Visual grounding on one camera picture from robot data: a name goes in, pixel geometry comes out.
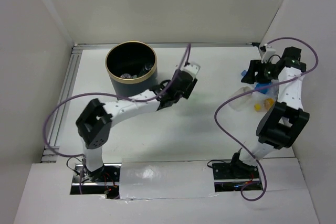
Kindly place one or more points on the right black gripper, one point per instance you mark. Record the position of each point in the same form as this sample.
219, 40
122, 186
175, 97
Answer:
250, 76

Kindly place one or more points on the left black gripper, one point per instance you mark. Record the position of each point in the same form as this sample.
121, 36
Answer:
189, 88

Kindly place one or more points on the small orange yellow-capped bottle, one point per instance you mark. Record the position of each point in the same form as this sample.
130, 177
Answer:
264, 105

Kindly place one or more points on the large clear crushed bottle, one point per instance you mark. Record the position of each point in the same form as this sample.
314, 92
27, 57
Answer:
145, 69

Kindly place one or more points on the red-label clear water bottle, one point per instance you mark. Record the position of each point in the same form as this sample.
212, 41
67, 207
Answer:
126, 76

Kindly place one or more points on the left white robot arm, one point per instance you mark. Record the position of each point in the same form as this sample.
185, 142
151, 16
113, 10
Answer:
98, 118

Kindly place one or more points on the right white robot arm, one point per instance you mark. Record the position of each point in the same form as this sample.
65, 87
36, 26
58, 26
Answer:
284, 121

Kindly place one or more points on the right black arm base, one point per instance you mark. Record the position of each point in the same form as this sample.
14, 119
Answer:
232, 178

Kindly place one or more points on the dark cylindrical bin gold rim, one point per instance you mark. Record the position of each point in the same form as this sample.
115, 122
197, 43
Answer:
130, 57

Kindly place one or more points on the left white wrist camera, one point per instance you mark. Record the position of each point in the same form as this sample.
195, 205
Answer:
192, 69

